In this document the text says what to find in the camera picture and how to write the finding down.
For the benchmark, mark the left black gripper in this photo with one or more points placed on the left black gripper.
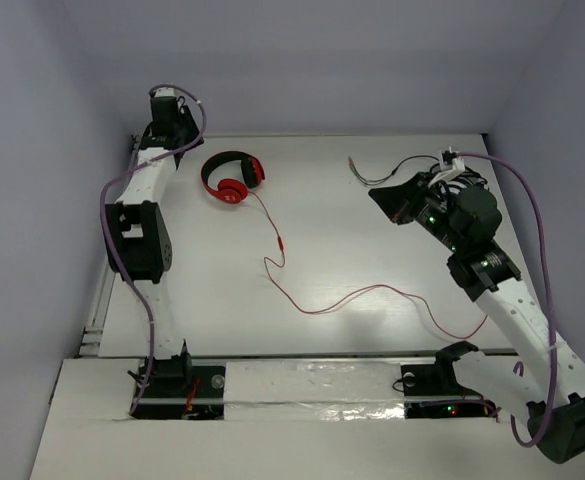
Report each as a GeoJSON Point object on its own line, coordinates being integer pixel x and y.
{"type": "Point", "coordinates": [186, 132]}

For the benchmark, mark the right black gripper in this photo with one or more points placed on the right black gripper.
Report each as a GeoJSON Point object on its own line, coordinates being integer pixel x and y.
{"type": "Point", "coordinates": [399, 201]}

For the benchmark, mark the red headphones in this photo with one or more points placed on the red headphones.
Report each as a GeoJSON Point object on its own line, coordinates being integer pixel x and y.
{"type": "Point", "coordinates": [233, 189]}

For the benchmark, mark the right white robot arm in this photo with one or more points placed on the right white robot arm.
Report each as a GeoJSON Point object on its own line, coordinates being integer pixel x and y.
{"type": "Point", "coordinates": [549, 397]}

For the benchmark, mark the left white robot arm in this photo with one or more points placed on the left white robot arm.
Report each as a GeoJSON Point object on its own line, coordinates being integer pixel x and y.
{"type": "Point", "coordinates": [137, 241]}

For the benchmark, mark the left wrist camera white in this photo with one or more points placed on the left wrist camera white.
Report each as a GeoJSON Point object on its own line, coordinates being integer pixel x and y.
{"type": "Point", "coordinates": [163, 90]}

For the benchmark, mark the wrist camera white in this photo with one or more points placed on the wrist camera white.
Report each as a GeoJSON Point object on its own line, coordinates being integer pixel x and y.
{"type": "Point", "coordinates": [451, 165]}
{"type": "Point", "coordinates": [163, 90]}

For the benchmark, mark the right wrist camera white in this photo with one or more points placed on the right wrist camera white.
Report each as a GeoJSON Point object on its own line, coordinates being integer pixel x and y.
{"type": "Point", "coordinates": [451, 165]}

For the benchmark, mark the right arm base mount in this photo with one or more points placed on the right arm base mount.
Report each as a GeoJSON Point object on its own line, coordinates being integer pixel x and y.
{"type": "Point", "coordinates": [427, 396]}

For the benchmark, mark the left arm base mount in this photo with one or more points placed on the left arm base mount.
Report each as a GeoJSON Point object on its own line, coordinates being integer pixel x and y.
{"type": "Point", "coordinates": [172, 394]}

